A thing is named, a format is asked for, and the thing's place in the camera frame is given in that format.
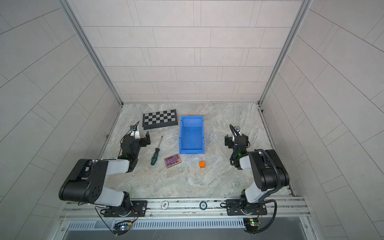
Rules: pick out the white round sticker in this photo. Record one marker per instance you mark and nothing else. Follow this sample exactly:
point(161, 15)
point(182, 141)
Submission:
point(165, 205)

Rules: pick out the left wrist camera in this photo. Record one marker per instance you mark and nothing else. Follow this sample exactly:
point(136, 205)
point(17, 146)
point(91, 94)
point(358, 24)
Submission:
point(134, 129)

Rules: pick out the right green circuit board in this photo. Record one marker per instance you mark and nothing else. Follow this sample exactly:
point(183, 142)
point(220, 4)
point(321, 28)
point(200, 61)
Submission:
point(252, 225)

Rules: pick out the green circuit board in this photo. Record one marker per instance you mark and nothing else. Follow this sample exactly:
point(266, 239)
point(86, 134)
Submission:
point(252, 225)
point(123, 226)

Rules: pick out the blue plastic bin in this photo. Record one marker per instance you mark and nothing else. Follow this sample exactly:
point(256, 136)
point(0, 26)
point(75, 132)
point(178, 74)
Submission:
point(192, 138)

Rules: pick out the small orange cube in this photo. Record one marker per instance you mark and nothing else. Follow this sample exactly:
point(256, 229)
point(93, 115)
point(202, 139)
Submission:
point(202, 164)

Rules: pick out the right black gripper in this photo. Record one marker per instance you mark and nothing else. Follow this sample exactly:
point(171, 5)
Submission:
point(229, 141)

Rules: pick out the left green circuit board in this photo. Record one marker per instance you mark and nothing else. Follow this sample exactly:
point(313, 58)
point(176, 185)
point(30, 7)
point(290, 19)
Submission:
point(123, 226)

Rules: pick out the purple circuit board box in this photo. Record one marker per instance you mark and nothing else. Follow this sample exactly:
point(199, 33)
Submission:
point(172, 161)

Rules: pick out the aluminium mounting rail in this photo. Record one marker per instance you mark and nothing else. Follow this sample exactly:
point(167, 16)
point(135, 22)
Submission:
point(179, 208)

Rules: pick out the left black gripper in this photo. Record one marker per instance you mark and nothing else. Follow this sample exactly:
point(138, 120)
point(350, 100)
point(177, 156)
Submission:
point(144, 141)

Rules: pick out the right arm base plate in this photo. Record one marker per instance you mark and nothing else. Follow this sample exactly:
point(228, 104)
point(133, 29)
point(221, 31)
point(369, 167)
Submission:
point(237, 207)

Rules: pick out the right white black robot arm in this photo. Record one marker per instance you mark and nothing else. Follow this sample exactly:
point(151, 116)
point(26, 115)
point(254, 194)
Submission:
point(268, 171)

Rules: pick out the folded black white chessboard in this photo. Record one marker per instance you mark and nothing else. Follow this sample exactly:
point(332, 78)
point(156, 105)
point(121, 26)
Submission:
point(160, 119)

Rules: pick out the green handled screwdriver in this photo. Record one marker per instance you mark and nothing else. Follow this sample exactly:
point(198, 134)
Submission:
point(156, 153)

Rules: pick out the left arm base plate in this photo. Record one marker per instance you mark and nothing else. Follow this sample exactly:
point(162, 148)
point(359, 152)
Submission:
point(133, 209)

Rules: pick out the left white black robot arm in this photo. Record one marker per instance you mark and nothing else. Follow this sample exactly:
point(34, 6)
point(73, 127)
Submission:
point(85, 183)

